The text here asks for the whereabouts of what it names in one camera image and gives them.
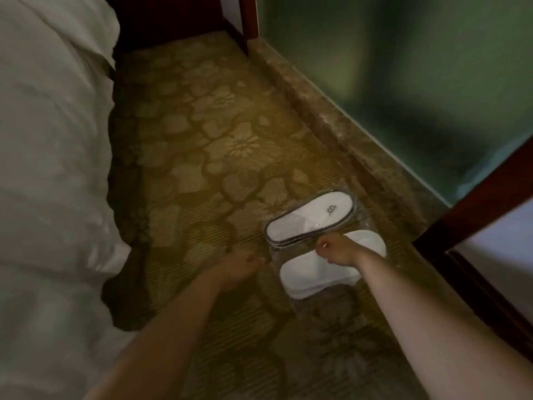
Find person's right hand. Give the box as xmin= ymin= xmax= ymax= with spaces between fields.
xmin=315 ymin=233 xmax=370 ymax=269

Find person's left hand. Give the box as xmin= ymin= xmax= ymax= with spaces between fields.
xmin=208 ymin=249 xmax=265 ymax=294

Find clear plastic bag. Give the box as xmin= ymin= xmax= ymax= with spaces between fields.
xmin=268 ymin=228 xmax=400 ymax=313
xmin=263 ymin=188 xmax=371 ymax=254

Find person's right forearm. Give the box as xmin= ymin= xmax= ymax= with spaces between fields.
xmin=357 ymin=253 xmax=533 ymax=400

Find person's left forearm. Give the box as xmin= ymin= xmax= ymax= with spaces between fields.
xmin=83 ymin=270 xmax=224 ymax=400

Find white bed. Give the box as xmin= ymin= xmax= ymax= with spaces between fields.
xmin=0 ymin=0 xmax=138 ymax=400

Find brown marble sill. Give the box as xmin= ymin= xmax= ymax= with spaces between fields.
xmin=248 ymin=37 xmax=471 ymax=313

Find dark wooden baseboard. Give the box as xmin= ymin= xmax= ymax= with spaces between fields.
xmin=224 ymin=18 xmax=249 ymax=56
xmin=416 ymin=247 xmax=533 ymax=363

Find frosted green glass panel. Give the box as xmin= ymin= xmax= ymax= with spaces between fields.
xmin=256 ymin=0 xmax=533 ymax=207

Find dark wooden nightstand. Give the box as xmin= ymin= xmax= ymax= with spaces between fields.
xmin=102 ymin=0 xmax=247 ymax=54

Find red-brown wooden post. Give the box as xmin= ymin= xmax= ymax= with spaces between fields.
xmin=238 ymin=0 xmax=260 ymax=54

